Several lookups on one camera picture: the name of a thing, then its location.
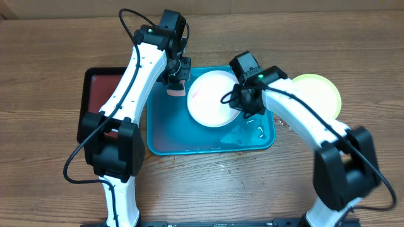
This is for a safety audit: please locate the teal plastic tray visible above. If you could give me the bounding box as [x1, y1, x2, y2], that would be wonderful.
[147, 66, 276, 155]

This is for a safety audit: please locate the black and red tray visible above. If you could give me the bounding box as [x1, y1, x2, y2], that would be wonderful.
[76, 67, 126, 143]

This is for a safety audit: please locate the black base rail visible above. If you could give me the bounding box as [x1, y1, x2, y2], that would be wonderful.
[80, 217, 360, 227]

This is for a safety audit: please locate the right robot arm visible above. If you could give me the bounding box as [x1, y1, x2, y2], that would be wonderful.
[221, 51, 381, 226]

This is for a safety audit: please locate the white plate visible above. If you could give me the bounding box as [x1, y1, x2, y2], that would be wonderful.
[187, 70, 240, 127]

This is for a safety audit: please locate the yellow-green plate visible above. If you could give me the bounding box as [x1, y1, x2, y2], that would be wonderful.
[292, 74, 342, 119]

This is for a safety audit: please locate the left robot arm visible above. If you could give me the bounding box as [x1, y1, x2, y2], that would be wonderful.
[75, 9, 191, 226]

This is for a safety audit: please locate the green and orange sponge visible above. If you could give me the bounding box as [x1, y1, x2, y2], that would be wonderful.
[167, 80, 186, 96]

